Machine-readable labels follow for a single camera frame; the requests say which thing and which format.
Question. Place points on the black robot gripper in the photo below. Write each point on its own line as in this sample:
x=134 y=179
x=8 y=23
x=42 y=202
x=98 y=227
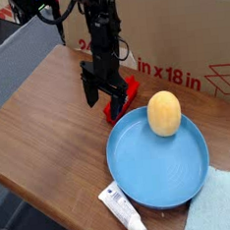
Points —
x=103 y=71

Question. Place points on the red rectangular block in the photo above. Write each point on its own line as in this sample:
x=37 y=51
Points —
x=133 y=87

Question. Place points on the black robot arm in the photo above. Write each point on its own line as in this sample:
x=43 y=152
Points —
x=54 y=12

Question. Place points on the yellow potato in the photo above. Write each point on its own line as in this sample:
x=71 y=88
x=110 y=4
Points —
x=164 y=113

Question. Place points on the blue round plate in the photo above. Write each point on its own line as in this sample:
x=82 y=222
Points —
x=157 y=172

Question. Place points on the white cream tube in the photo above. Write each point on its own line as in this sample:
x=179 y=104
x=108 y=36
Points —
x=113 y=197

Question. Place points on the grey fabric panel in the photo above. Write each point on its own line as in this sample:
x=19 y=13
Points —
x=22 y=52

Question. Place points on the light blue towel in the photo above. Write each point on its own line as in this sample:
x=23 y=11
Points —
x=210 y=208

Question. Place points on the cardboard box wall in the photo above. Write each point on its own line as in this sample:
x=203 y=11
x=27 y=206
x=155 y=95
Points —
x=186 y=42

